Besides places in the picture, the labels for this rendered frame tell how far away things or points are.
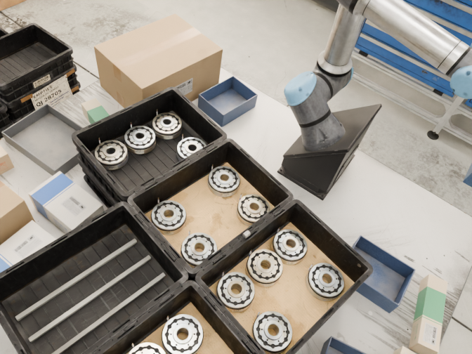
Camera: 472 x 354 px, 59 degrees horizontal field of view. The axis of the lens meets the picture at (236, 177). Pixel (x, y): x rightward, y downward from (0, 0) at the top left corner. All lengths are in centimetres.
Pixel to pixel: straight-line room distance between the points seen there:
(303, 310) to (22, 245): 81
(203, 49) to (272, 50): 167
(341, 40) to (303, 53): 206
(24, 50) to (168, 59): 100
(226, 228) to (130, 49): 82
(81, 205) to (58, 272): 24
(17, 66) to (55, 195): 109
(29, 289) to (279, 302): 66
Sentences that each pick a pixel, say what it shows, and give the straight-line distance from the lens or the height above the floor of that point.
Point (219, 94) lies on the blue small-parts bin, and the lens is 184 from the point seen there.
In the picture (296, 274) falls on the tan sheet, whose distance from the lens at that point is 125.
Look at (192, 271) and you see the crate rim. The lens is 110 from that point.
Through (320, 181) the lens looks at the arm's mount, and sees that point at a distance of 152.
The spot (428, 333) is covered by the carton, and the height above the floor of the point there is 76.
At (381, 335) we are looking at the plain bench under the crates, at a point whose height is 70.
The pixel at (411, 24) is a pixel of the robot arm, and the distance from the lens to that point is 109.
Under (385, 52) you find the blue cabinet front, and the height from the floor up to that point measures 39.
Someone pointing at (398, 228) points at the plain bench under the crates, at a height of 70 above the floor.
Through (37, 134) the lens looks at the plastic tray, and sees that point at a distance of 172.
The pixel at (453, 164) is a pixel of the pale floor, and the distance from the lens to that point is 307.
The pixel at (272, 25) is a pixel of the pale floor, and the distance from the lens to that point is 365.
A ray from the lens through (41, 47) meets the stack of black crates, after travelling 248.
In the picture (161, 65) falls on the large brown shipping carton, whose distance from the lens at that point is 165.
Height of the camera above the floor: 193
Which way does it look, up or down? 52 degrees down
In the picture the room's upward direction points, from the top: 12 degrees clockwise
